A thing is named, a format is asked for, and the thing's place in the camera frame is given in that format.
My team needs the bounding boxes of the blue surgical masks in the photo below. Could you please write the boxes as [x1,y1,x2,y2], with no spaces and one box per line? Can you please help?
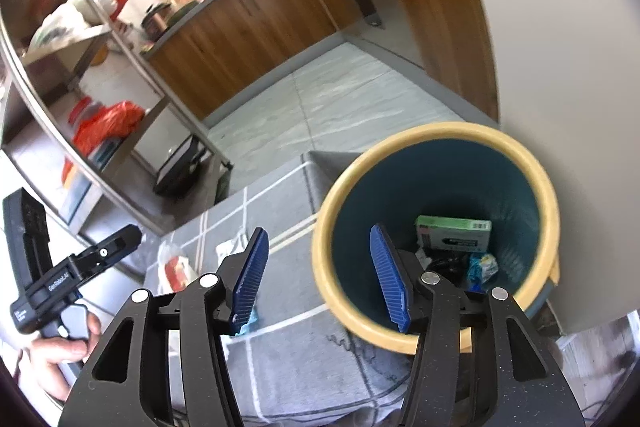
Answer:
[235,307,259,337]

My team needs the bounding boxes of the green white medicine box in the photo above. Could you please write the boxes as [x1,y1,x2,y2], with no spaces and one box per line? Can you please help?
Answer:
[414,216,491,253]

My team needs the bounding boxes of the red floral paper packet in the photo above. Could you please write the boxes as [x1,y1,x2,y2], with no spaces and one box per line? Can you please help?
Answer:
[157,242,198,295]

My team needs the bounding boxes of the blue silver foil wrapper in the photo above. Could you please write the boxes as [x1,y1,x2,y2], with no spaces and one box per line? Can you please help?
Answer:
[466,253,499,291]

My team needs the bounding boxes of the teal yellow-rimmed trash bin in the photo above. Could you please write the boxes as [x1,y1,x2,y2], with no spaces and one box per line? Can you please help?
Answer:
[311,122,560,355]

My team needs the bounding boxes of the wooden kitchen cabinets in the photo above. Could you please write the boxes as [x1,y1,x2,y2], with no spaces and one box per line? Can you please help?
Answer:
[145,0,499,118]

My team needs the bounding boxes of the person's left hand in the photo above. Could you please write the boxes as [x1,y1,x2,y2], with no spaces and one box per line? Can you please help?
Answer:
[29,312,102,402]

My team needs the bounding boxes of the grey plaid cushion mat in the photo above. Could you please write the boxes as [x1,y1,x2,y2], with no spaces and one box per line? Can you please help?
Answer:
[144,152,410,426]

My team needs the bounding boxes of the black pan on shelf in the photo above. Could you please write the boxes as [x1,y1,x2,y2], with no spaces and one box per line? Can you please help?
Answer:
[153,134,207,198]

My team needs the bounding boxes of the red plastic bag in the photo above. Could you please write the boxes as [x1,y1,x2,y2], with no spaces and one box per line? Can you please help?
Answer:
[73,101,145,156]

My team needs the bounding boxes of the stainless steel shelf rack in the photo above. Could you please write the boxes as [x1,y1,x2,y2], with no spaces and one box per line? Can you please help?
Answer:
[1,0,232,242]

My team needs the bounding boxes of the dark cooking pot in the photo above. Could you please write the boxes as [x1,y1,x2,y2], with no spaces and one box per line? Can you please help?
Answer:
[141,2,174,42]

